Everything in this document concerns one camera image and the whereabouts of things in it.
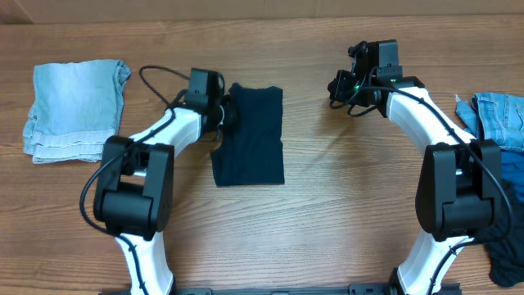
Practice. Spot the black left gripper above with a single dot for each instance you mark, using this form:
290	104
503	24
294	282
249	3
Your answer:
228	102

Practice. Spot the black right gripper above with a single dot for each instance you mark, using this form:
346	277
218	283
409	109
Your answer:
341	88

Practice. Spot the black t-shirt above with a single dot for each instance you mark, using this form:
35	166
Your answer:
252	152

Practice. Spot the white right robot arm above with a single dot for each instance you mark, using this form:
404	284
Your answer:
459	192

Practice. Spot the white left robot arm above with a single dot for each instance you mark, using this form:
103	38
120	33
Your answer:
135	186

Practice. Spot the blue denim jeans pile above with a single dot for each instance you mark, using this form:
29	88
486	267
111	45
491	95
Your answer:
496	116

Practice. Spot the folded light blue jeans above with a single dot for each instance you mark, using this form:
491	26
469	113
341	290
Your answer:
77	107

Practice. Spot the dark blue garment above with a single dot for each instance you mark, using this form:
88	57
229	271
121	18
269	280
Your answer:
512	173

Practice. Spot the black garment in pile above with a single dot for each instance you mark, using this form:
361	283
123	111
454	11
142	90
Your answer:
506	257

